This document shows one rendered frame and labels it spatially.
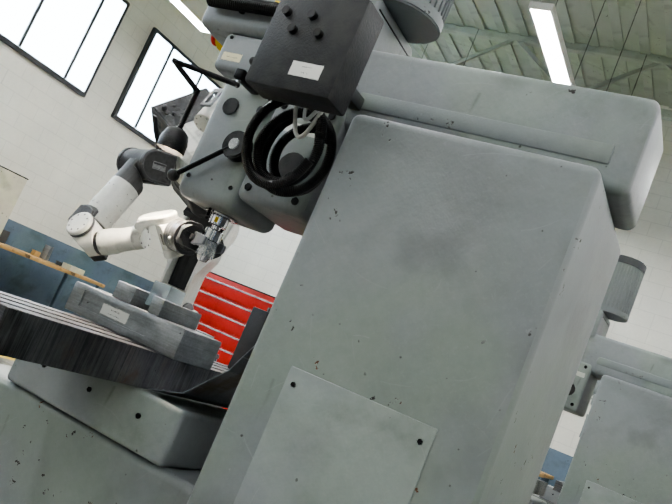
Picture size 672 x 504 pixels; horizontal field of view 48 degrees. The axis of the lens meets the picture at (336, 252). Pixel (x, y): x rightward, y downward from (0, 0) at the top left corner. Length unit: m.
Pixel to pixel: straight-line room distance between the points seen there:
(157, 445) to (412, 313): 0.60
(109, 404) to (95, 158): 10.12
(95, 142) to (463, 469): 10.67
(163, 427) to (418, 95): 0.86
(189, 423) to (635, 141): 1.03
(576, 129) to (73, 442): 1.22
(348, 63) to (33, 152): 9.75
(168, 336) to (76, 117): 9.78
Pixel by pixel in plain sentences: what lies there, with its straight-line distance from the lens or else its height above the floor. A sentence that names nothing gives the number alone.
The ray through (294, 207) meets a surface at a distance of 1.64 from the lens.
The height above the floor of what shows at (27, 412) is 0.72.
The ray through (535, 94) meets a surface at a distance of 1.58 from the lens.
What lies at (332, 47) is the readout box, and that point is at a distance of 1.46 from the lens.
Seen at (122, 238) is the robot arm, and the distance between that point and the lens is 2.12.
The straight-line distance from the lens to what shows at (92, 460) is 1.73.
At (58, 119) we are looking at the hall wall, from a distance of 11.21.
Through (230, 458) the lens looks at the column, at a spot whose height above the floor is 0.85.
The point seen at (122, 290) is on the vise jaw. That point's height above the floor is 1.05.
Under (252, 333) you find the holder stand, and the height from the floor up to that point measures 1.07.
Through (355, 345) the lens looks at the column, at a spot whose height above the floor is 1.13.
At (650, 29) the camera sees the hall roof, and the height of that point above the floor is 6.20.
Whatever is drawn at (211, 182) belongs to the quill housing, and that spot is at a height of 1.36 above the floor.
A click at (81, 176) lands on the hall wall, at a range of 11.65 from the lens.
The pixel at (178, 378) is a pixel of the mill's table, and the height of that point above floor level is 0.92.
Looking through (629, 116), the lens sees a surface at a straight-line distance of 1.53.
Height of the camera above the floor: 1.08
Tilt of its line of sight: 8 degrees up
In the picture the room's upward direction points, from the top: 23 degrees clockwise
